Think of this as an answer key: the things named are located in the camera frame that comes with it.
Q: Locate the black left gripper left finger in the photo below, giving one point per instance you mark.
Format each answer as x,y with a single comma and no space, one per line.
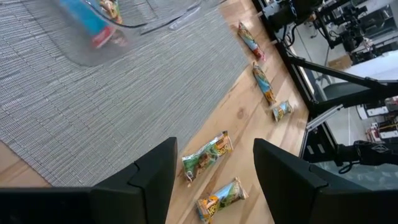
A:
93,205

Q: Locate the clear plastic bin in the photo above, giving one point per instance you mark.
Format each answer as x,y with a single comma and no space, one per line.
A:
149,40

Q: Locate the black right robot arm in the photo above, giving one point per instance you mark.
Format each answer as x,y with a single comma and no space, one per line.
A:
289,15

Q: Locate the black frame post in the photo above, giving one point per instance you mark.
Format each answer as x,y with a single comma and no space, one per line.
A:
357,96

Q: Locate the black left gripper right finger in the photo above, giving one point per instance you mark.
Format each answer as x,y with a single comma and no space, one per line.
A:
311,205

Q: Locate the black slotted frame leg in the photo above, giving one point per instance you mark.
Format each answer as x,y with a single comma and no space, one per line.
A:
317,146

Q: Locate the black background robot rig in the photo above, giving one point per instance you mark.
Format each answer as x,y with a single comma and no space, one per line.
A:
348,25

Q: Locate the grey woven placemat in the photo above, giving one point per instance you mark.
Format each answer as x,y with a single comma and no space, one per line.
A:
93,109

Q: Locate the black frame rail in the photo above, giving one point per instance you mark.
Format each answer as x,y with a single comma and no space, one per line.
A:
300,84

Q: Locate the silver aluminium bracket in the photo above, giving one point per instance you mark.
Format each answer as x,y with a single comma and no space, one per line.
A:
323,117

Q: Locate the black camera on mount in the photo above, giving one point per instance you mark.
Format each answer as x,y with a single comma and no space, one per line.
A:
370,152

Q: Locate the red Chewy granola bar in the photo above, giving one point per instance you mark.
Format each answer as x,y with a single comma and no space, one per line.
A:
250,40

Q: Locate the brown cardboard box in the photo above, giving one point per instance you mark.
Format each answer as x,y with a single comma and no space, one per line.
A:
339,62

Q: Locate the black diagonal frame brace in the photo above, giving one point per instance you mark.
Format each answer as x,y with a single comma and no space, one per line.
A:
342,74

